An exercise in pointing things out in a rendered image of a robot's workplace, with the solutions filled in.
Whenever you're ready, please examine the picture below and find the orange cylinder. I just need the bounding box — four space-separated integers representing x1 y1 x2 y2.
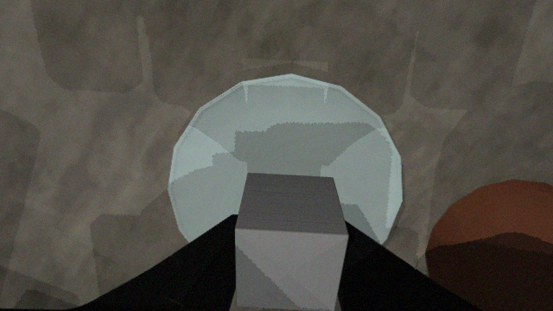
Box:
425 179 553 311

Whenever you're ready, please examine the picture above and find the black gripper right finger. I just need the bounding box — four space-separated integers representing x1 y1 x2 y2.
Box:
337 221 483 311

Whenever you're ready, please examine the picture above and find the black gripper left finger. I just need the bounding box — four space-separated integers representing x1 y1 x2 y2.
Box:
0 214 238 311

